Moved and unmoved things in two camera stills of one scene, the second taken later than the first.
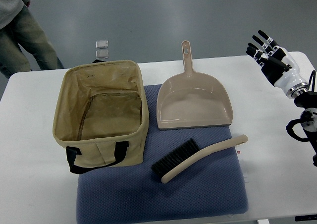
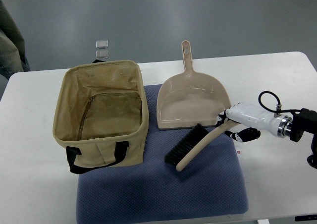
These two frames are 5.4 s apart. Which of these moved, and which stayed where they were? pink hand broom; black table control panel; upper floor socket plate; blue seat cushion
Moved: pink hand broom
Stayed: black table control panel; blue seat cushion; upper floor socket plate
